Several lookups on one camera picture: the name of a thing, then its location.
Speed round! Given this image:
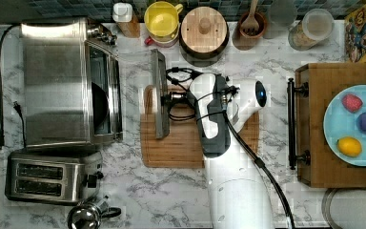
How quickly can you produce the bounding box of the red bowl under cup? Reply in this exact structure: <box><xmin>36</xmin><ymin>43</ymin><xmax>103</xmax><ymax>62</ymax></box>
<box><xmin>144</xmin><ymin>36</ymin><xmax>177</xmax><ymax>48</ymax></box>

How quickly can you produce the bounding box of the yellow cup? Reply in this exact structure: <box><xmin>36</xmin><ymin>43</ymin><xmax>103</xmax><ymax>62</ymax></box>
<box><xmin>144</xmin><ymin>1</ymin><xmax>183</xmax><ymax>42</ymax></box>

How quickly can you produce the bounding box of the wooden lid canister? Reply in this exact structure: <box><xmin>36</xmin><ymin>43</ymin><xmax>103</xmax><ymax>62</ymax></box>
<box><xmin>179</xmin><ymin>7</ymin><xmax>230</xmax><ymax>62</ymax></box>

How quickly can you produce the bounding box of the white capped wooden bottle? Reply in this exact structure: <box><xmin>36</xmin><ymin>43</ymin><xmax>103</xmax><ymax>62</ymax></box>
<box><xmin>112</xmin><ymin>3</ymin><xmax>140</xmax><ymax>38</ymax></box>

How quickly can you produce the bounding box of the stainless steel toaster oven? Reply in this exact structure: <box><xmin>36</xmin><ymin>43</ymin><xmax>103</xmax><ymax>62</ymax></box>
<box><xmin>20</xmin><ymin>17</ymin><xmax>116</xmax><ymax>148</ymax></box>

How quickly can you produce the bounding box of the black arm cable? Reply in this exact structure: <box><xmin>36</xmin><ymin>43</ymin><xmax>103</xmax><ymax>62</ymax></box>
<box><xmin>165</xmin><ymin>66</ymin><xmax>296</xmax><ymax>229</ymax></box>

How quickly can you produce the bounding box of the chrome kettle with black handle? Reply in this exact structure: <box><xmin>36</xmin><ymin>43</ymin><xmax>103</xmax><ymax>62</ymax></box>
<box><xmin>67</xmin><ymin>196</ymin><xmax>121</xmax><ymax>229</ymax></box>

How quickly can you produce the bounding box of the bamboo cutting board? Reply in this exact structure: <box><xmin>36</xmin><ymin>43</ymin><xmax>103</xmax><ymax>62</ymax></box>
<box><xmin>140</xmin><ymin>84</ymin><xmax>260</xmax><ymax>169</ymax></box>

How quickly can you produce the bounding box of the yellow toy lemon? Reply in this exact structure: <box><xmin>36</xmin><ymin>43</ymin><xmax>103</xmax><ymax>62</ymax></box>
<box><xmin>336</xmin><ymin>136</ymin><xmax>362</xmax><ymax>157</ymax></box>

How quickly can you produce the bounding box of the black power cord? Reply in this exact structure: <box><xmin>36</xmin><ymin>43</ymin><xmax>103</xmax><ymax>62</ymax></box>
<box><xmin>0</xmin><ymin>24</ymin><xmax>28</xmax><ymax>153</ymax></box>

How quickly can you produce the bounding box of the light blue plate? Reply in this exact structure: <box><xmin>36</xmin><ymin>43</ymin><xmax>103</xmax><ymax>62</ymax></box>
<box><xmin>323</xmin><ymin>85</ymin><xmax>366</xmax><ymax>167</ymax></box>

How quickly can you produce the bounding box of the glass oven door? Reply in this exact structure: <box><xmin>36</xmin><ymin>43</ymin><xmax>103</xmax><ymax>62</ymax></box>
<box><xmin>88</xmin><ymin>41</ymin><xmax>123</xmax><ymax>144</ymax></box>

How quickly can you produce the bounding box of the clear plastic cereal container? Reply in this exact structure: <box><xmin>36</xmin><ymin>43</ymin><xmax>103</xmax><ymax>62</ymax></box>
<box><xmin>288</xmin><ymin>9</ymin><xmax>334</xmax><ymax>51</ymax></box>

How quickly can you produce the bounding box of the wooden drawer box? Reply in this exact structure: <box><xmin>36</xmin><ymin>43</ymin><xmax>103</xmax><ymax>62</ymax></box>
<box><xmin>295</xmin><ymin>63</ymin><xmax>366</xmax><ymax>188</ymax></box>

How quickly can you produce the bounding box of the stainless steel two-slot toaster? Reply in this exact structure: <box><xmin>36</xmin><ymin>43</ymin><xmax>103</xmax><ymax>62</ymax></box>
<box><xmin>5</xmin><ymin>151</ymin><xmax>103</xmax><ymax>205</ymax></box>

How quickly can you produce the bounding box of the clear glass jar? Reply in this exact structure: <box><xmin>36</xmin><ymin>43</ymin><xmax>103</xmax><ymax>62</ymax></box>
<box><xmin>263</xmin><ymin>0</ymin><xmax>297</xmax><ymax>39</ymax></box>

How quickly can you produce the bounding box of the brown utensil holder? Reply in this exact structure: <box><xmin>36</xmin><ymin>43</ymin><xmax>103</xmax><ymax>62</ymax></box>
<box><xmin>238</xmin><ymin>12</ymin><xmax>267</xmax><ymax>39</ymax></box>

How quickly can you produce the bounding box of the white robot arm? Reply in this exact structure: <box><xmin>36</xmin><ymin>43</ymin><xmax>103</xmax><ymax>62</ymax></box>
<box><xmin>151</xmin><ymin>50</ymin><xmax>275</xmax><ymax>229</ymax></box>

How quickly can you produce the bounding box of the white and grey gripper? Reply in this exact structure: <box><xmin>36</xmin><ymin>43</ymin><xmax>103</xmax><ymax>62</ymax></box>
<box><xmin>151</xmin><ymin>49</ymin><xmax>231</xmax><ymax>158</ymax></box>

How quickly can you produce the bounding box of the wooden spoon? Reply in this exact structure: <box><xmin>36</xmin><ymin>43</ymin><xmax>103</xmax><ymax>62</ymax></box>
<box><xmin>240</xmin><ymin>0</ymin><xmax>259</xmax><ymax>35</ymax></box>

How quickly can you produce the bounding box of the red toy strawberry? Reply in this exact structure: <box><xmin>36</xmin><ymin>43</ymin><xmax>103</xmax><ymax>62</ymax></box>
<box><xmin>342</xmin><ymin>94</ymin><xmax>363</xmax><ymax>113</ymax></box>

